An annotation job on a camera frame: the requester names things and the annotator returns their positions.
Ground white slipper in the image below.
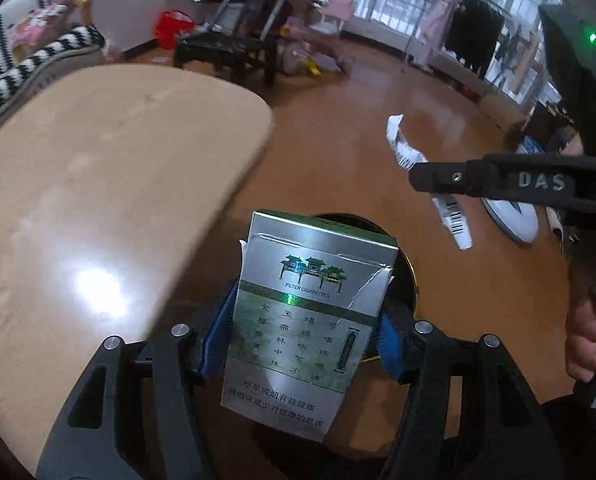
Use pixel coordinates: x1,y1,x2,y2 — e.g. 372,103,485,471
481,198,539,245

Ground black wooden chair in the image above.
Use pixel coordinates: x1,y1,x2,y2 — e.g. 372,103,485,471
172,0,289,88

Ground person's right hand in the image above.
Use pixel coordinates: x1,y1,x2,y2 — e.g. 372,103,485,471
565,281,596,382

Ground black round trash bin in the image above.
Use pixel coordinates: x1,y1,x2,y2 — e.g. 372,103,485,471
296,214,418,377

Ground pink kids tricycle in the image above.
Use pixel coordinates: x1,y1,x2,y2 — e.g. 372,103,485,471
280,0,354,73

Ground silver green cigarette carton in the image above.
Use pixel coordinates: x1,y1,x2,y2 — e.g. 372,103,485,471
221,210,398,442

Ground pink patterned cushion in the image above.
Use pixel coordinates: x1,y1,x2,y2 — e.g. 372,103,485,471
10,0,92,63

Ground black white striped sofa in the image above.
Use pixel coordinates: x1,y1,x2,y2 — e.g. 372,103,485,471
0,0,106,117

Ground clothes rack with garments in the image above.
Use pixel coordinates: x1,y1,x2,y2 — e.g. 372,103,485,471
404,0,538,93

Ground white barcode receipt strip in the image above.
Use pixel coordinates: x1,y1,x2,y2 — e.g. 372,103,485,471
386,114,473,250

